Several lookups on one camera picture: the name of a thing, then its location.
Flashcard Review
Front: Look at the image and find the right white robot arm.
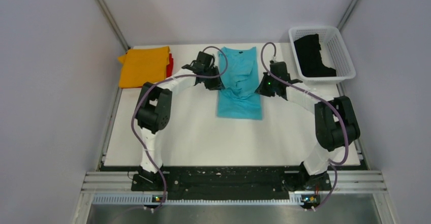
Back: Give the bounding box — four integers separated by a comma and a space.
255, 60, 360, 190

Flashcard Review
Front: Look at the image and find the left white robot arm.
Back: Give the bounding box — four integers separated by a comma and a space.
131, 49, 229, 191

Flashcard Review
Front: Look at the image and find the cyan t shirt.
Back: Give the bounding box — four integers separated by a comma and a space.
217, 47, 263, 120

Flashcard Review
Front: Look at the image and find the folded orange t shirt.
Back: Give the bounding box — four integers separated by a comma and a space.
117, 46, 170, 89

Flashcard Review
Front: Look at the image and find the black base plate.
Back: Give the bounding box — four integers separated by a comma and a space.
131, 166, 331, 201

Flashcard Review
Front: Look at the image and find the white slotted cable duct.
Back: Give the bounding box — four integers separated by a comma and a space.
93, 193, 304, 206

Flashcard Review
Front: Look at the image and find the black t shirt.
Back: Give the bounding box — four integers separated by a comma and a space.
294, 34, 336, 78

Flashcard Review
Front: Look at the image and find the aluminium frame rail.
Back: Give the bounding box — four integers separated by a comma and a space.
81, 170, 387, 194

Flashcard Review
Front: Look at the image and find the left aluminium corner post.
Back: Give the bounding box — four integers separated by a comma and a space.
95, 0, 130, 51

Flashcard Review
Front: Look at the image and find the white plastic basket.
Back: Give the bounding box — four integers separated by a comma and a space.
289, 26, 356, 84

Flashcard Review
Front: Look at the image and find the folded red t shirt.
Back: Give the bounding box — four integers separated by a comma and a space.
166, 53, 174, 78

